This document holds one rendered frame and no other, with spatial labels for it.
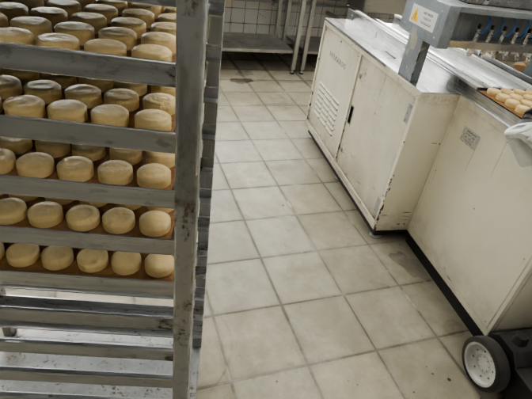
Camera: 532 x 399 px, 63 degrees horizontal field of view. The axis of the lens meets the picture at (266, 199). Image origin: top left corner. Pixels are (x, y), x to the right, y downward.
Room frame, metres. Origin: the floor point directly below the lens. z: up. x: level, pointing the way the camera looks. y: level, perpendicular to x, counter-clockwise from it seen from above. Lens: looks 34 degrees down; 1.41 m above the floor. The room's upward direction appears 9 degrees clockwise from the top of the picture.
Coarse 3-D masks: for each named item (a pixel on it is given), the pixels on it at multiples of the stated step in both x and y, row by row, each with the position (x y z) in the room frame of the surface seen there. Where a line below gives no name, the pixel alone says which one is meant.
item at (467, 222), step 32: (448, 128) 1.86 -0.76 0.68; (480, 128) 1.68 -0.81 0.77; (448, 160) 1.78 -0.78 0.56; (480, 160) 1.62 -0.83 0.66; (512, 160) 1.48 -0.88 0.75; (448, 192) 1.70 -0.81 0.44; (480, 192) 1.55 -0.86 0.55; (512, 192) 1.42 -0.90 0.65; (416, 224) 1.81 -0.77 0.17; (448, 224) 1.63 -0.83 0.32; (480, 224) 1.48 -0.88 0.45; (512, 224) 1.35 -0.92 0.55; (416, 256) 1.76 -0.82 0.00; (448, 256) 1.55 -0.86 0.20; (480, 256) 1.41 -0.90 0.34; (512, 256) 1.29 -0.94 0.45; (448, 288) 1.50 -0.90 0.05; (480, 288) 1.34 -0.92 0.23; (512, 288) 1.23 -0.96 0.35; (480, 320) 1.27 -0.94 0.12; (512, 320) 1.23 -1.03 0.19
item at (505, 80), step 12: (396, 24) 3.13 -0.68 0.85; (456, 48) 2.46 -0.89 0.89; (456, 60) 2.43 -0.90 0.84; (468, 60) 2.34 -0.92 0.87; (480, 60) 2.26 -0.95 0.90; (480, 72) 2.23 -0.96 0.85; (492, 72) 2.15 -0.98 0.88; (504, 72) 2.10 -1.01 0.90; (504, 84) 2.06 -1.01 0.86; (516, 84) 1.99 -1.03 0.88; (528, 84) 1.96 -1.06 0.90
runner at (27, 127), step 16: (0, 128) 0.47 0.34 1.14; (16, 128) 0.47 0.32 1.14; (32, 128) 0.47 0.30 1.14; (48, 128) 0.48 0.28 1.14; (64, 128) 0.48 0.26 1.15; (80, 128) 0.48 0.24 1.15; (96, 128) 0.48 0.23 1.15; (112, 128) 0.48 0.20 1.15; (128, 128) 0.49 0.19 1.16; (96, 144) 0.48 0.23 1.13; (112, 144) 0.48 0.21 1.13; (128, 144) 0.49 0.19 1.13; (144, 144) 0.49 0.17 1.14; (160, 144) 0.49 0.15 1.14
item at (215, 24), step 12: (216, 24) 0.91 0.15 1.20; (216, 36) 0.91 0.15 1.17; (216, 72) 0.91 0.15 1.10; (216, 84) 0.91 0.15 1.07; (204, 108) 0.91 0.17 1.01; (216, 108) 0.92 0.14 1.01; (204, 120) 0.91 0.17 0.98; (216, 120) 0.92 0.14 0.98; (204, 144) 0.91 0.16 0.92; (204, 156) 0.91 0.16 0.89; (204, 180) 0.91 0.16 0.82; (204, 204) 0.91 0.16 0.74; (204, 240) 0.91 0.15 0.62; (204, 264) 0.92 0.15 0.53; (204, 300) 0.94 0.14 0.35
